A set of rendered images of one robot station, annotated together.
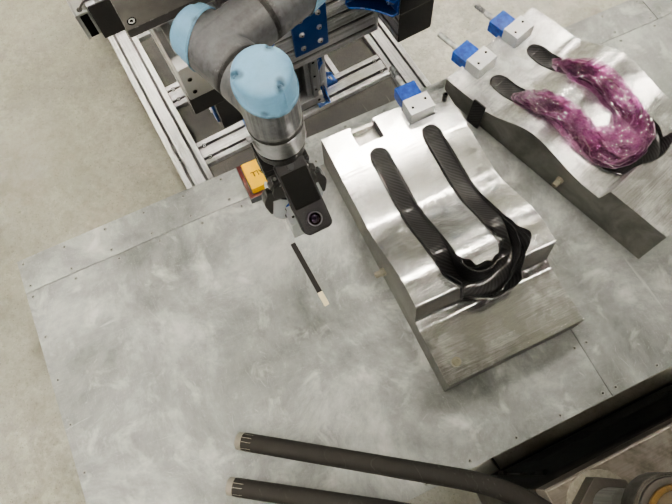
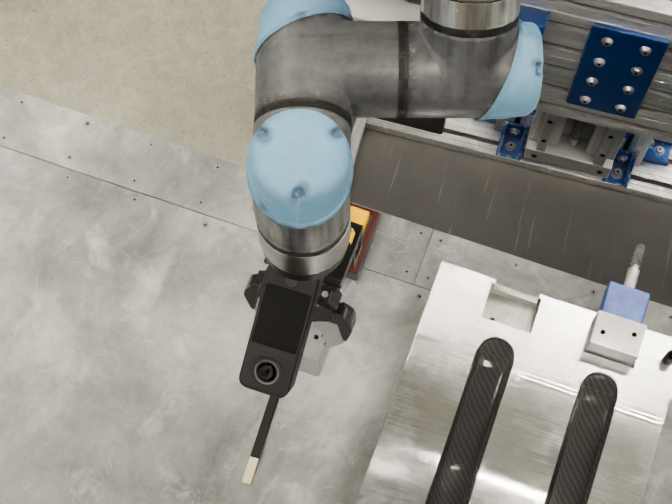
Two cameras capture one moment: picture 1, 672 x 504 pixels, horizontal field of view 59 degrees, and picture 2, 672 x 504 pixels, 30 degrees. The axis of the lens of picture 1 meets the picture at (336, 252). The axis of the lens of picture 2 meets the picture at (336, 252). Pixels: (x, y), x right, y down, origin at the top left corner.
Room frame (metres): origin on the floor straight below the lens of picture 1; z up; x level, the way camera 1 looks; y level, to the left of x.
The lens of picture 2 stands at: (0.14, -0.21, 2.10)
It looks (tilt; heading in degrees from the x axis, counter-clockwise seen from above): 68 degrees down; 38
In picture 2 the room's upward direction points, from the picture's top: straight up
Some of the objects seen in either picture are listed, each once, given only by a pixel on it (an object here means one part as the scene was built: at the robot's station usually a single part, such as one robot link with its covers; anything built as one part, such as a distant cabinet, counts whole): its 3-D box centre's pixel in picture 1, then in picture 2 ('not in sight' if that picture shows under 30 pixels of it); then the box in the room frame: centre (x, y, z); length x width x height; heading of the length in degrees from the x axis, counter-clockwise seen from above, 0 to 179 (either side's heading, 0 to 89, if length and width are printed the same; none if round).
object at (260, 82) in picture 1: (266, 94); (300, 180); (0.45, 0.06, 1.25); 0.09 x 0.08 x 0.11; 38
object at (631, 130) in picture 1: (591, 105); not in sight; (0.59, -0.51, 0.90); 0.26 x 0.18 x 0.08; 36
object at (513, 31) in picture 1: (498, 22); not in sight; (0.84, -0.39, 0.86); 0.13 x 0.05 x 0.05; 36
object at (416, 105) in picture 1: (406, 92); (625, 300); (0.67, -0.17, 0.89); 0.13 x 0.05 x 0.05; 18
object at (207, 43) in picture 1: (225, 42); (325, 68); (0.53, 0.11, 1.25); 0.11 x 0.11 x 0.08; 38
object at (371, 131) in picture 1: (366, 137); (509, 311); (0.60, -0.08, 0.87); 0.05 x 0.05 x 0.04; 18
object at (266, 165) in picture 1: (282, 156); (308, 254); (0.45, 0.06, 1.09); 0.09 x 0.08 x 0.12; 18
